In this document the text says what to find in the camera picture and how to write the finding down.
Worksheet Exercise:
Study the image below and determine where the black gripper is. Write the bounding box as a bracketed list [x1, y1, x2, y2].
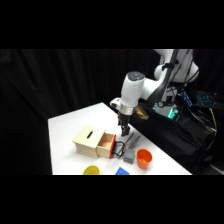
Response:
[116, 112, 133, 137]

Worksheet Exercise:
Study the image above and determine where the red-front drawer with black handle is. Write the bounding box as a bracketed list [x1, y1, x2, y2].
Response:
[96, 132, 127, 160]

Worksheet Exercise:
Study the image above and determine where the grey rectangular block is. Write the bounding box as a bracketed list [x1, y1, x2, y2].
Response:
[122, 148, 137, 165]

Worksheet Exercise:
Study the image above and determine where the orange plastic cup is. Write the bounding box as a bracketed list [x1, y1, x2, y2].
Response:
[135, 148, 153, 170]

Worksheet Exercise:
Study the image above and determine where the wooden box with slot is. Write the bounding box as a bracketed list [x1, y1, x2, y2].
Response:
[72, 124, 107, 158]

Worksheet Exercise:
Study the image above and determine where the blue block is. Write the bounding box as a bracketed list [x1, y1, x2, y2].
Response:
[114, 166, 130, 176]

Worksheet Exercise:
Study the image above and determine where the green base light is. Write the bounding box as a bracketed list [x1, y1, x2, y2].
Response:
[152, 101, 180, 122]

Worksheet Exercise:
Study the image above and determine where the black cloth-covered robot stand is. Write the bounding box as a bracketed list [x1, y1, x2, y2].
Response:
[128, 99, 216, 176]

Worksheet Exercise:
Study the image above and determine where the yellow plastic bowl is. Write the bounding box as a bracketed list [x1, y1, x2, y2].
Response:
[82, 164, 101, 176]

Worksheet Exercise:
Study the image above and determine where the blue-lit keyboard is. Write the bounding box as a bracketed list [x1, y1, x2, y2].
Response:
[195, 90, 219, 108]

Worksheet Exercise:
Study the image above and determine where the black curtain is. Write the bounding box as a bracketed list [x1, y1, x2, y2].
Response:
[0, 49, 224, 176]

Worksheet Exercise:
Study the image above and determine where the tan wrist mount piece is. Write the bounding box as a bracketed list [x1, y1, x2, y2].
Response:
[134, 105, 150, 121]

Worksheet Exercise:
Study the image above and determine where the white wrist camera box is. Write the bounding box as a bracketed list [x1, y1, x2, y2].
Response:
[109, 97, 122, 110]

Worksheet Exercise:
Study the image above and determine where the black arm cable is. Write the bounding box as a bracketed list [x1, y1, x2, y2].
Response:
[146, 49, 194, 108]

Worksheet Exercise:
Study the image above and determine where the blue cable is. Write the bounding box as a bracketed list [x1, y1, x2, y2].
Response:
[177, 88, 194, 108]

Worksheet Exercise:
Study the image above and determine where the yellow cable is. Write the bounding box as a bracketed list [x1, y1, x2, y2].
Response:
[208, 107, 218, 138]

